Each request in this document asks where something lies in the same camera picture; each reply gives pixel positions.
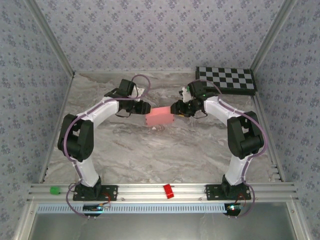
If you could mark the aluminium table back rail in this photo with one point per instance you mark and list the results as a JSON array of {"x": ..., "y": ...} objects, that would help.
[{"x": 100, "y": 71}]

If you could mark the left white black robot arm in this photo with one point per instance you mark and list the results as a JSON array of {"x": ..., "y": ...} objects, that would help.
[{"x": 86, "y": 172}]

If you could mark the grey metal sheet panel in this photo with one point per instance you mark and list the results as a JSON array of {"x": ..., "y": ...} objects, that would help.
[{"x": 160, "y": 227}]

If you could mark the pink paper box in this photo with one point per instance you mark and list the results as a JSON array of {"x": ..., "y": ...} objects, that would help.
[{"x": 160, "y": 117}]

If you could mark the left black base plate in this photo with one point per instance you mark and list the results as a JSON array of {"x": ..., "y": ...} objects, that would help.
[{"x": 111, "y": 192}]

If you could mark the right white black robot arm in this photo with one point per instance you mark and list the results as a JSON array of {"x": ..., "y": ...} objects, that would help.
[{"x": 235, "y": 172}]

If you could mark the green plastic block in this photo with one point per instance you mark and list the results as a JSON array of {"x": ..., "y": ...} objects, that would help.
[{"x": 55, "y": 190}]

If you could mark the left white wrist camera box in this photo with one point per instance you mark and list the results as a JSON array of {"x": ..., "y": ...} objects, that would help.
[{"x": 140, "y": 92}]

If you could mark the black grey chessboard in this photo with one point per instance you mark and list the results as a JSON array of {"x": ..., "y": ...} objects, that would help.
[{"x": 232, "y": 80}]

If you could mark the aluminium mounting rail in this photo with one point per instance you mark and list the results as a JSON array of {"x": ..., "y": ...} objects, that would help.
[{"x": 145, "y": 192}]

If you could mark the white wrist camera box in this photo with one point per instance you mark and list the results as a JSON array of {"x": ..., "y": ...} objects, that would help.
[
  {"x": 140, "y": 92},
  {"x": 185, "y": 95}
]

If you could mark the left small circuit board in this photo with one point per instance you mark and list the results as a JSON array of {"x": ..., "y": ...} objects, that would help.
[{"x": 93, "y": 207}]

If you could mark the red plastic block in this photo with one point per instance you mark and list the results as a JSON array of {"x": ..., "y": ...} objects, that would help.
[{"x": 168, "y": 191}]

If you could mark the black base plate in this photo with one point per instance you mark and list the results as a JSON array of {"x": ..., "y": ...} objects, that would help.
[
  {"x": 111, "y": 192},
  {"x": 211, "y": 192}
]

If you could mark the small circuit board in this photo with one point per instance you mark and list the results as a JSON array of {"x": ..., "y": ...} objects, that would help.
[
  {"x": 233, "y": 207},
  {"x": 93, "y": 207}
]

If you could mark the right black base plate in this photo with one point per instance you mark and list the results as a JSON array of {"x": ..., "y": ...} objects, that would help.
[{"x": 211, "y": 192}]

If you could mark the aluminium frame post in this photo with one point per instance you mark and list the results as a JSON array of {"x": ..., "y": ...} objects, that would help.
[{"x": 272, "y": 35}]

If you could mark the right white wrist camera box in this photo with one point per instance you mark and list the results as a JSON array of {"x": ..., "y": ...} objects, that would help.
[{"x": 185, "y": 95}]

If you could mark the right small circuit board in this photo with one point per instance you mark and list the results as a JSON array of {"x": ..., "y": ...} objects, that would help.
[{"x": 233, "y": 207}]

